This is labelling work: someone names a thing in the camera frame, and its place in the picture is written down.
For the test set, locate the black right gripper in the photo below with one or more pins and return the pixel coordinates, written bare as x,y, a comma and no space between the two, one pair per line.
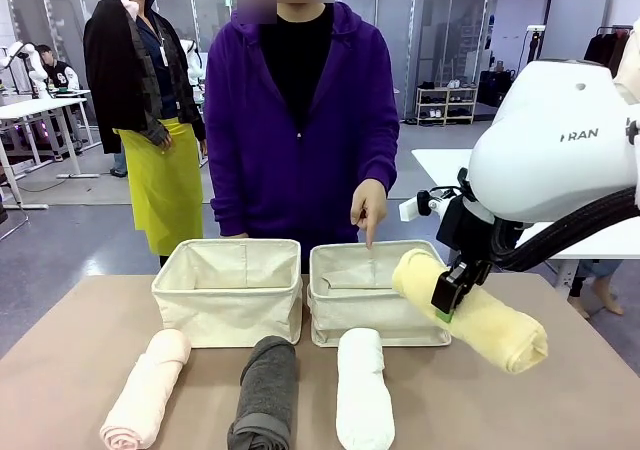
462,227

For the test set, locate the yellow towel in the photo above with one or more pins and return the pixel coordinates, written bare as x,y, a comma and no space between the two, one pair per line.
495,330

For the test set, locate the white towel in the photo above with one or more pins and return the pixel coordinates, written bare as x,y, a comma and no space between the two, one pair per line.
362,390

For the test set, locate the pink towel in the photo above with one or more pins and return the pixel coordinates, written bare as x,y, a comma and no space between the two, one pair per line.
145,390

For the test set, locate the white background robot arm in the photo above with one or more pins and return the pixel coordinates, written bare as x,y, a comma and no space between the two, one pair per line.
22,65
192,62

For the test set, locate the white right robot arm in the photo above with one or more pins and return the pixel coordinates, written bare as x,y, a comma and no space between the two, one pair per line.
550,165

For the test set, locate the left forearm purple sleeve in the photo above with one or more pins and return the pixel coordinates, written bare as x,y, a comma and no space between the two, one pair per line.
382,140

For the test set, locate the right forearm purple sleeve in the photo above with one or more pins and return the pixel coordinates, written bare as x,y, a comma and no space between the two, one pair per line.
225,190

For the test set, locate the person's left hand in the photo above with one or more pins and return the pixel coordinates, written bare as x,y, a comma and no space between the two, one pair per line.
372,202

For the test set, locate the cream fabric basket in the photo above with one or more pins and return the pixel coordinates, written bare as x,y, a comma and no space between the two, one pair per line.
360,315
225,315

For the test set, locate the wooden shoe rack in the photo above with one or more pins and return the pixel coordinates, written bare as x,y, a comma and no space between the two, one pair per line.
446,105

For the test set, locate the black bags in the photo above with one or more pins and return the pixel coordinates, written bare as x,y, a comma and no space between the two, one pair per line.
495,87

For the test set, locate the person in purple hoodie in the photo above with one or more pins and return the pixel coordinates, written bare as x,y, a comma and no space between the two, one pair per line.
295,170

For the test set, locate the gray rolled towel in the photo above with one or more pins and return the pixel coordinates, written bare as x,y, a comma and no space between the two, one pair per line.
265,390

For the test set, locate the black stand with light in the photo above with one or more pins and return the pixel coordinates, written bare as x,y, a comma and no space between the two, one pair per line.
535,45

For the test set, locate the clothes rack with garments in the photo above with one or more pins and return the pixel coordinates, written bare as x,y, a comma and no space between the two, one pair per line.
602,50

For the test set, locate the person in yellow apron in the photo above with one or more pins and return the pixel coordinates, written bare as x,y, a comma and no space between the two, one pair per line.
160,180

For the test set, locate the seated person varsity jacket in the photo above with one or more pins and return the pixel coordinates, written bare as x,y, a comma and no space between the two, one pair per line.
60,70

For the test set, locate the white desk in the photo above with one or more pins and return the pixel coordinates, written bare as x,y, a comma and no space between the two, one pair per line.
35,105

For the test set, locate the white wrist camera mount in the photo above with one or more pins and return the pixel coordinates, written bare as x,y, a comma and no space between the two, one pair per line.
412,209

